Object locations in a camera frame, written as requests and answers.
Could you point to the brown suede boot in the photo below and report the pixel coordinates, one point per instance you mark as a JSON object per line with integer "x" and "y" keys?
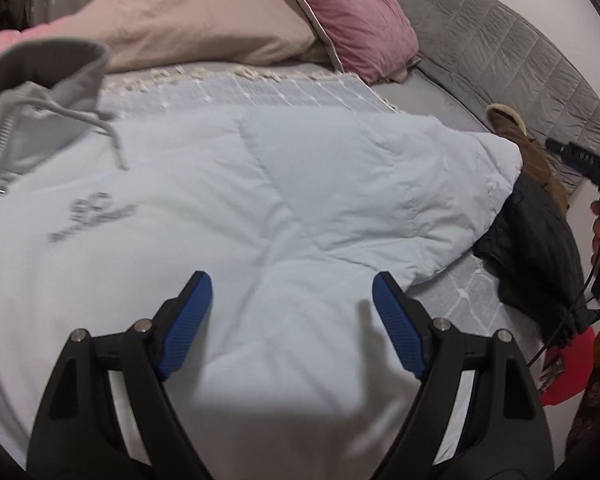
{"x": 508, "y": 124}

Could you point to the red cloth item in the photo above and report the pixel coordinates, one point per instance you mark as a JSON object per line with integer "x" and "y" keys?
{"x": 566, "y": 371}

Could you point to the person's right hand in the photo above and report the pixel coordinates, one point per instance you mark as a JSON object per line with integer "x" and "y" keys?
{"x": 595, "y": 259}

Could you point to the light blue hooded puffer jacket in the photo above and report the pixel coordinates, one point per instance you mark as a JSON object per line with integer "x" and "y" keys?
{"x": 291, "y": 210}

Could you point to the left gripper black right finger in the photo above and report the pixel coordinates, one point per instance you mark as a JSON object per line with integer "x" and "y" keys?
{"x": 476, "y": 415}

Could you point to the pink velvet pillow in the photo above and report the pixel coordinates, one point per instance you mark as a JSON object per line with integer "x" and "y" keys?
{"x": 372, "y": 39}

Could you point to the grey quilted headboard cover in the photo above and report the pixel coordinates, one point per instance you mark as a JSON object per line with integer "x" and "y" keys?
{"x": 481, "y": 52}

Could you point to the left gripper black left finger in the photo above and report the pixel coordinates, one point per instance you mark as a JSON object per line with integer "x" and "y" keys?
{"x": 76, "y": 433}

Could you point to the beige duvet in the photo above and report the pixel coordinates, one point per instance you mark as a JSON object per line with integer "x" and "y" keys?
{"x": 149, "y": 33}

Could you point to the black garment on bed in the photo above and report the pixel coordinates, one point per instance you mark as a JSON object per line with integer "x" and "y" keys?
{"x": 530, "y": 248}

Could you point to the pink fleece blanket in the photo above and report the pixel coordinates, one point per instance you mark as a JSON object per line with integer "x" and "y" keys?
{"x": 11, "y": 37}

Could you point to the grey checked fringed blanket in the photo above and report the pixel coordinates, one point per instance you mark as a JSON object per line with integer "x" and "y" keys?
{"x": 466, "y": 292}

